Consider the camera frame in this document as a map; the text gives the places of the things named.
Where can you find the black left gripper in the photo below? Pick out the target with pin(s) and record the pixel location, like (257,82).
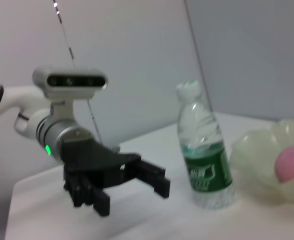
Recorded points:
(96,160)

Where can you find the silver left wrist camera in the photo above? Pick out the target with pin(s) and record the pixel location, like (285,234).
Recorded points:
(69,83)

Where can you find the clear water bottle green label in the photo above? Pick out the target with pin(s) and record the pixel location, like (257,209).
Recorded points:
(201,150)

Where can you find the green glass fruit plate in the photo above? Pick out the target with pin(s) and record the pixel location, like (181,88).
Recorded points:
(261,162)

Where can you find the pink toy peach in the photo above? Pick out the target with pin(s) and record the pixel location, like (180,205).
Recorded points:
(291,162)

